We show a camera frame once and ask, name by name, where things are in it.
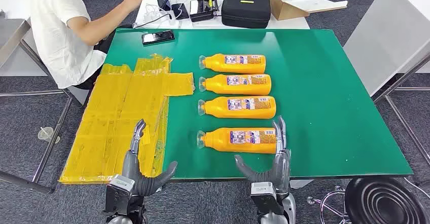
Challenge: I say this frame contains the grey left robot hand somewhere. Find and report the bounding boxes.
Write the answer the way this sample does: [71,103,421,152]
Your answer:
[121,119,178,197]

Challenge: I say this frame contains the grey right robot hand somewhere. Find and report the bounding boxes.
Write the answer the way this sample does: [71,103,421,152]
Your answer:
[234,116,292,194]

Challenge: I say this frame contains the orange detergent bottle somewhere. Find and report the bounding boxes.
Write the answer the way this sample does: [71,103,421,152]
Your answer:
[196,127,278,155]
[198,73,272,96]
[197,95,277,120]
[199,53,266,74]

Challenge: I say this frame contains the white power strip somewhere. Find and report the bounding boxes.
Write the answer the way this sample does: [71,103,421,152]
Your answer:
[134,3,175,28]

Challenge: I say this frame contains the black smartphone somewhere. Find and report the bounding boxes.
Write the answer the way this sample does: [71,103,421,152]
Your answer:
[141,30,176,46]

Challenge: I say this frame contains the yellow plastic sheet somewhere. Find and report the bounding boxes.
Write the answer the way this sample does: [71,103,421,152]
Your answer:
[58,54,196,185]

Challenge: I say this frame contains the chrome stool base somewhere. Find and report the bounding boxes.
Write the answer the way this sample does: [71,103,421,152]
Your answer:
[306,185,348,224]

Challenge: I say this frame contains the black handheld device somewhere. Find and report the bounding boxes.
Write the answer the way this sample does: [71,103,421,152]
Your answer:
[189,0,220,23]

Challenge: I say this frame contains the person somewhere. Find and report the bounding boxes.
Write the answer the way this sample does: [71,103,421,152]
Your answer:
[29,0,152,90]

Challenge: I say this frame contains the clear plastic cup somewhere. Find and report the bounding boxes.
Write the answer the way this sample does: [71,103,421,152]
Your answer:
[37,127,61,145]

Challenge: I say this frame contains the black zip case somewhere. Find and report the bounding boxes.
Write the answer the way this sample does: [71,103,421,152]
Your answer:
[221,0,271,29]

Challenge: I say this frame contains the white table with steel legs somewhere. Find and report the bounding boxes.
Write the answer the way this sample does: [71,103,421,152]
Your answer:
[342,0,430,168]
[0,0,90,195]

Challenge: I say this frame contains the open cardboard box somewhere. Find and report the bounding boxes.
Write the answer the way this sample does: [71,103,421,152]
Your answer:
[264,0,349,21]

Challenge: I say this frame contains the white sheet in box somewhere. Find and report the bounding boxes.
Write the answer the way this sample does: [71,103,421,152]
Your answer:
[274,0,349,14]

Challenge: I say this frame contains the black power cable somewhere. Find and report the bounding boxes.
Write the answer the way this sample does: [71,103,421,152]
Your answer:
[133,13,172,29]

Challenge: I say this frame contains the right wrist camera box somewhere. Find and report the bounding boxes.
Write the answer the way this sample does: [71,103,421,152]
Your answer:
[250,181,285,216]

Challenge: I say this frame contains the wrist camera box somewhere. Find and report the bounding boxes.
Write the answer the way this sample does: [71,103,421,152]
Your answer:
[250,181,285,216]
[104,174,136,215]

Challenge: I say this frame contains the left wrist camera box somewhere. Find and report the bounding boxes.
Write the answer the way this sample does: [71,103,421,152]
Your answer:
[104,174,136,215]

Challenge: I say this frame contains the dark phone with cable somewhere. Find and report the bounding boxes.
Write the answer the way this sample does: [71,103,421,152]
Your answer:
[171,3,190,20]

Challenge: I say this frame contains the white floor cable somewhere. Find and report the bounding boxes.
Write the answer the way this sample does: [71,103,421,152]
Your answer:
[402,177,430,200]

